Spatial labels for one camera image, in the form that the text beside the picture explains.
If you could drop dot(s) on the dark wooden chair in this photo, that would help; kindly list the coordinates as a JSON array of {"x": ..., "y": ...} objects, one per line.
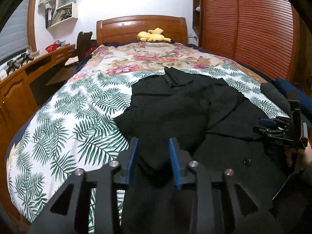
[{"x": 83, "y": 44}]

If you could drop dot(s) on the palm leaf white bedsheet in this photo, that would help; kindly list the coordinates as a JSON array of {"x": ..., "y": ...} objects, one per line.
[{"x": 76, "y": 129}]

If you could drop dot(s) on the folded navy garment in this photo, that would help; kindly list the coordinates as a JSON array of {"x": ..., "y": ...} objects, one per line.
[{"x": 285, "y": 88}]

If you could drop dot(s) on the wooden desk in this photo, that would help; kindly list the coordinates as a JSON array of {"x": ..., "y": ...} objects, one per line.
[{"x": 18, "y": 105}]

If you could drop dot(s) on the wooden louvered wardrobe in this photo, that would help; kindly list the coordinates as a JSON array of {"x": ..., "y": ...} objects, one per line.
[{"x": 266, "y": 35}]

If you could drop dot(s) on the wooden bed headboard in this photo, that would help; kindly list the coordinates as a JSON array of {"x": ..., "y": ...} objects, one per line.
[{"x": 125, "y": 29}]

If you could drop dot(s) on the grey window blind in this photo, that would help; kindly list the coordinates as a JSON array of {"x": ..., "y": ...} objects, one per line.
[{"x": 14, "y": 33}]

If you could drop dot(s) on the red basket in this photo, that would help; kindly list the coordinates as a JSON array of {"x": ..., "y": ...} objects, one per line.
[{"x": 51, "y": 48}]

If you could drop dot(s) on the white wall shelf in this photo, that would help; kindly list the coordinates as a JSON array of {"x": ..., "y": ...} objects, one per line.
[{"x": 56, "y": 12}]

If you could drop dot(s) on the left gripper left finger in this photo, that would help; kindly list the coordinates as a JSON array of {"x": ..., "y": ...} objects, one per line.
[{"x": 88, "y": 197}]

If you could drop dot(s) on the black button coat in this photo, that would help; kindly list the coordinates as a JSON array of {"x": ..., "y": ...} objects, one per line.
[{"x": 189, "y": 108}]

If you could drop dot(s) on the floral pink quilt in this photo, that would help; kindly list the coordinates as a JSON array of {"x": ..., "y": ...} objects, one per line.
[{"x": 113, "y": 59}]

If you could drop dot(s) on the folded grey garment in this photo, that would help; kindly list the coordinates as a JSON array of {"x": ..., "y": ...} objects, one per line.
[{"x": 272, "y": 93}]

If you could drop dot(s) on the yellow plush toy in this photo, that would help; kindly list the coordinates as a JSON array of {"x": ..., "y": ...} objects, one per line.
[{"x": 152, "y": 36}]

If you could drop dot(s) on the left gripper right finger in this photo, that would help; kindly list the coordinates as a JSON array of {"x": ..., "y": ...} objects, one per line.
[{"x": 233, "y": 182}]

